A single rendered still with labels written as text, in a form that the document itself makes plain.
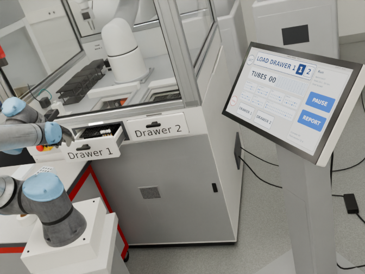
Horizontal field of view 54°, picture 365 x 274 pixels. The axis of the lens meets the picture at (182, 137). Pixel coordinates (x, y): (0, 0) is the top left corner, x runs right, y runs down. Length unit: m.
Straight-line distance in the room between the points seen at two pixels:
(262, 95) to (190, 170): 0.68
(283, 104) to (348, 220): 1.21
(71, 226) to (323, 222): 0.99
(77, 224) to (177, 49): 0.80
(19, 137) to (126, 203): 1.07
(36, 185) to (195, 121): 0.78
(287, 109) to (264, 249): 1.13
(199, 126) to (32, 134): 0.79
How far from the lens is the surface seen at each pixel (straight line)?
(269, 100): 1.31
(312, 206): 1.52
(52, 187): 1.24
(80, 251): 1.33
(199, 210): 2.02
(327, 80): 1.18
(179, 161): 1.83
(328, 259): 1.81
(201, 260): 2.21
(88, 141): 1.74
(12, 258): 1.77
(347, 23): 4.80
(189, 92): 1.62
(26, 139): 1.20
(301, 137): 1.17
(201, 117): 1.67
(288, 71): 1.29
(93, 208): 1.44
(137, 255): 2.39
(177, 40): 1.54
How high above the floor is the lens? 1.63
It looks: 29 degrees down
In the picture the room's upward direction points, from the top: 17 degrees counter-clockwise
